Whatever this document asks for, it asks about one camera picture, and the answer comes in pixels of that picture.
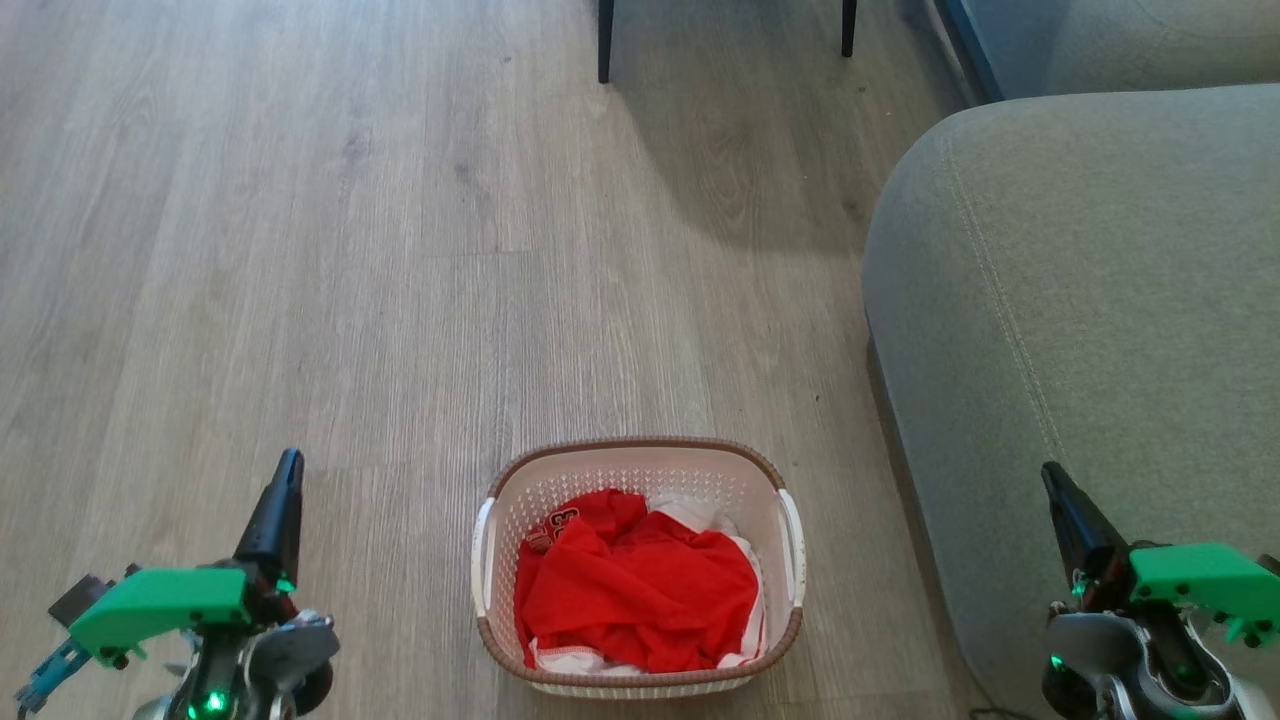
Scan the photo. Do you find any grey fabric sofa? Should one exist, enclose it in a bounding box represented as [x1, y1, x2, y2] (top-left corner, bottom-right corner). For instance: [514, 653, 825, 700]
[860, 85, 1280, 720]

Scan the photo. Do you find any white garment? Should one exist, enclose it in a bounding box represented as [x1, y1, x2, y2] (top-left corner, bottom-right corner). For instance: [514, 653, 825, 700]
[530, 493, 769, 673]

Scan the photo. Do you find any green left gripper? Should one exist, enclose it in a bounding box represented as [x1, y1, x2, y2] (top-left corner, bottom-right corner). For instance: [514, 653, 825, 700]
[68, 448, 305, 669]

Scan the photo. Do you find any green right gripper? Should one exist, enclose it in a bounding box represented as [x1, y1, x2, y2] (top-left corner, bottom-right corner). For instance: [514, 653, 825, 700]
[1041, 461, 1280, 646]

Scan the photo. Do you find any red jersey garment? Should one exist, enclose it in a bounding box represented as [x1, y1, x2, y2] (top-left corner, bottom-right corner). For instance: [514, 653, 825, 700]
[513, 488, 761, 673]

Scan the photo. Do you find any teal left gripper connector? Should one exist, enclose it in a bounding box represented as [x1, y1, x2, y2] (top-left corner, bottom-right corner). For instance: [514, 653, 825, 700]
[15, 640, 91, 713]

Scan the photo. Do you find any white brown-rimmed laundry basket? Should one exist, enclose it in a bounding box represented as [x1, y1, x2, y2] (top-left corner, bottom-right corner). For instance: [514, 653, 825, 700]
[470, 436, 806, 699]

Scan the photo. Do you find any grey upholstered seat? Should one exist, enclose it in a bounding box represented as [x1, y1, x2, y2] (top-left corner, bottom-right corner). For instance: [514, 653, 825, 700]
[960, 0, 1280, 101]

